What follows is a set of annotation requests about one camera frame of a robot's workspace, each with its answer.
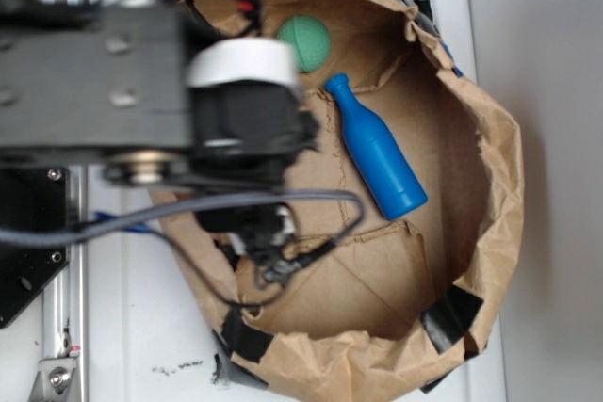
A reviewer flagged metal corner bracket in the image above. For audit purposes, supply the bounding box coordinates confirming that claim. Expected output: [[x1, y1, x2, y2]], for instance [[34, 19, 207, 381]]
[[27, 358, 81, 402]]

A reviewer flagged aluminium rail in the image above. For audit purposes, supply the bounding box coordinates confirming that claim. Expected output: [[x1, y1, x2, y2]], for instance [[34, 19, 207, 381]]
[[41, 0, 90, 402]]

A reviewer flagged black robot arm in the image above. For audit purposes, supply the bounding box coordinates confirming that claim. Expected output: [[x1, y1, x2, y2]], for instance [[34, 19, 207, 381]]
[[1, 0, 318, 191]]

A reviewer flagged brown paper bag tray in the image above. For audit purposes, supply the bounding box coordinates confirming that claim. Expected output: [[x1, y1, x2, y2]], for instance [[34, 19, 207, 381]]
[[162, 0, 524, 401]]

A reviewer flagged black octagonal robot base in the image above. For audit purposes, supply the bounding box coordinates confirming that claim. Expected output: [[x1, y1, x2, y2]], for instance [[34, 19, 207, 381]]
[[1, 168, 70, 329]]

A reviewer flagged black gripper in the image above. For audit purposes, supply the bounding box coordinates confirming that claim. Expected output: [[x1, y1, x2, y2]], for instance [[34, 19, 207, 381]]
[[104, 38, 318, 190]]

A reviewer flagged blue plastic bottle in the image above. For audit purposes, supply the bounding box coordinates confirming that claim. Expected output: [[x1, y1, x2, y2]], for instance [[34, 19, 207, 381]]
[[325, 73, 428, 221]]

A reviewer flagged green rubber ball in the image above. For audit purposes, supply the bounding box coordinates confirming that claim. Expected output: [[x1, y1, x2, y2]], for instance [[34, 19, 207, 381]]
[[276, 15, 332, 73]]

